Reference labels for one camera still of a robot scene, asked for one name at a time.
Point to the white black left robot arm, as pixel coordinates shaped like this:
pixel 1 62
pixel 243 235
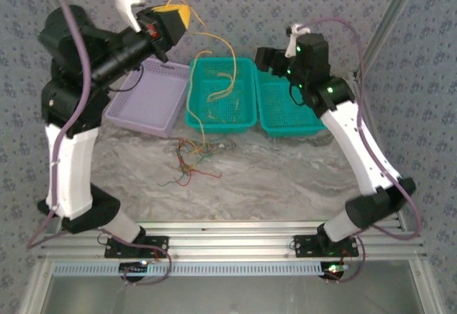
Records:
pixel 71 171

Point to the teal plastic basket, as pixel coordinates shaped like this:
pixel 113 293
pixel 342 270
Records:
pixel 282 114
pixel 246 114

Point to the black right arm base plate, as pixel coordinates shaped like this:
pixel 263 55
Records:
pixel 307 246

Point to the aluminium side rail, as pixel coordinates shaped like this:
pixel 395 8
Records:
pixel 369 121

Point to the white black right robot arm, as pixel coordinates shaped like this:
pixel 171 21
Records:
pixel 357 142

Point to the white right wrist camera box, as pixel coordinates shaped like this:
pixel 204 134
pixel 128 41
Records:
pixel 291 48

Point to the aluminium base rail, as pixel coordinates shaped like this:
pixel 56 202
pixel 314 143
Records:
pixel 232 239

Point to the lilac plastic basket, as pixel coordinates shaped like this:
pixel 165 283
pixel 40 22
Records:
pixel 153 100

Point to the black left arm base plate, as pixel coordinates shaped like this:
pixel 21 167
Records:
pixel 118 249

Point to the black controller board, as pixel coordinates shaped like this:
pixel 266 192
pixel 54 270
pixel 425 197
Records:
pixel 132 267
pixel 333 270

